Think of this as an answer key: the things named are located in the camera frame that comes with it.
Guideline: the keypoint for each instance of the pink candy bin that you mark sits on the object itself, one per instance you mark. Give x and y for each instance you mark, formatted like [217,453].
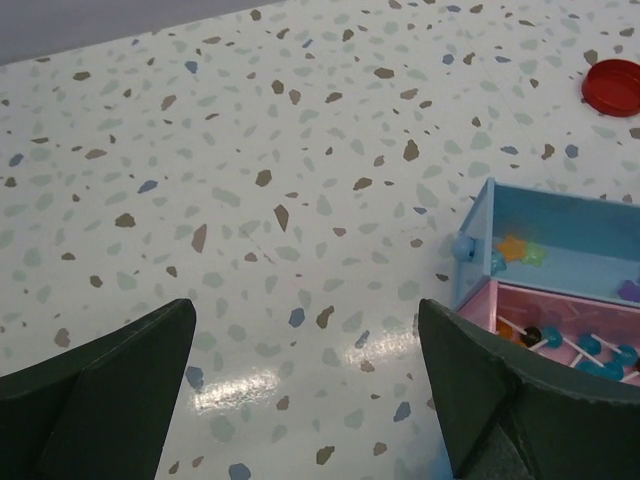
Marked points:
[594,337]

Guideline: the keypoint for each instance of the blue end candy bin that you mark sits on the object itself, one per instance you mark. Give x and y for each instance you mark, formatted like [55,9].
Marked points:
[559,243]

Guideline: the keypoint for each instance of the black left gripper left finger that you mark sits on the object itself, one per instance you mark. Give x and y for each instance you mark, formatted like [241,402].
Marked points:
[101,410]

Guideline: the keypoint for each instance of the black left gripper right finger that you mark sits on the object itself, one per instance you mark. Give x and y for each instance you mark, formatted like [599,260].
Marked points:
[508,413]

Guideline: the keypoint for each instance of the red jar lid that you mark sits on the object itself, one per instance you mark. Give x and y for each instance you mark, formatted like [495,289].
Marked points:
[612,87]

